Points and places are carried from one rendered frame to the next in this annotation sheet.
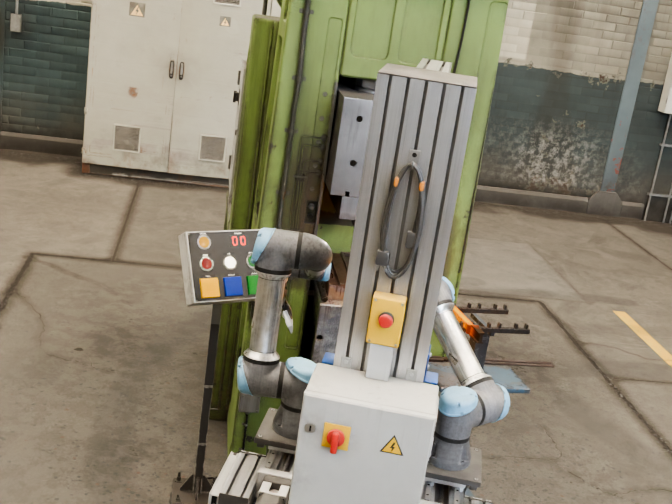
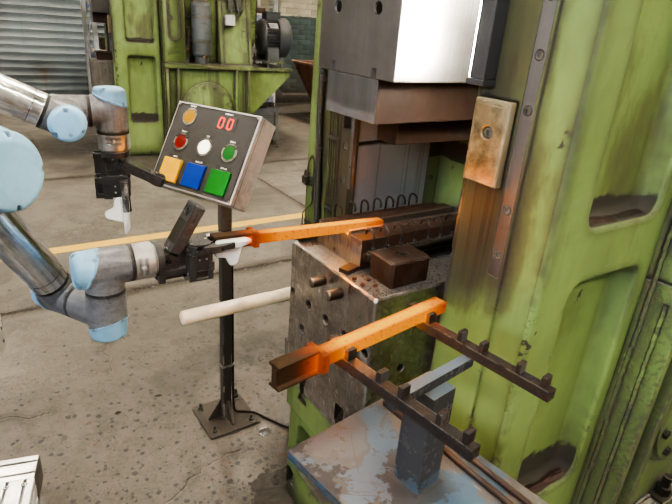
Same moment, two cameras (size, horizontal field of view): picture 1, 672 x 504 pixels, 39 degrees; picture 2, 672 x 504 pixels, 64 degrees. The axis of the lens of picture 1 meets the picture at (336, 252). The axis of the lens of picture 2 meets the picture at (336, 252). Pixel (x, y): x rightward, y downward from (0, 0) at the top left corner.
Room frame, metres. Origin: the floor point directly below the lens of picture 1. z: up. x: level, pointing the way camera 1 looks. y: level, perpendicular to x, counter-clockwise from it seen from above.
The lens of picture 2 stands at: (3.20, -1.25, 1.48)
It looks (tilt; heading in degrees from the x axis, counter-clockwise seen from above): 23 degrees down; 64
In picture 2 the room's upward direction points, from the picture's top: 5 degrees clockwise
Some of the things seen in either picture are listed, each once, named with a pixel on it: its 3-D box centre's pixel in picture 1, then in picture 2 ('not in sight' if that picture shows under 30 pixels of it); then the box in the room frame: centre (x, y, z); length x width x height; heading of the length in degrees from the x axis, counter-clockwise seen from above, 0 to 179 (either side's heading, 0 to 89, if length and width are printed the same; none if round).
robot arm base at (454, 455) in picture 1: (449, 444); not in sight; (2.72, -0.45, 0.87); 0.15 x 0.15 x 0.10
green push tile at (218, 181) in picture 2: (255, 284); (218, 183); (3.55, 0.30, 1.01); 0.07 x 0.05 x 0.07; 124
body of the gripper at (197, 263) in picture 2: not in sight; (183, 257); (3.37, -0.18, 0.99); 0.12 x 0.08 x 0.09; 9
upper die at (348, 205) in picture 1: (357, 196); (418, 95); (3.98, -0.06, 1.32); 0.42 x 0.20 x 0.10; 9
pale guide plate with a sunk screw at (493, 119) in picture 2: not in sight; (488, 142); (3.95, -0.38, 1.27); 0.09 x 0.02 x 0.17; 99
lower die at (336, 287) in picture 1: (345, 275); (401, 228); (3.98, -0.06, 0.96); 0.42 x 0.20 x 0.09; 9
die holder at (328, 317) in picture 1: (348, 331); (404, 319); (4.00, -0.11, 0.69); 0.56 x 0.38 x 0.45; 9
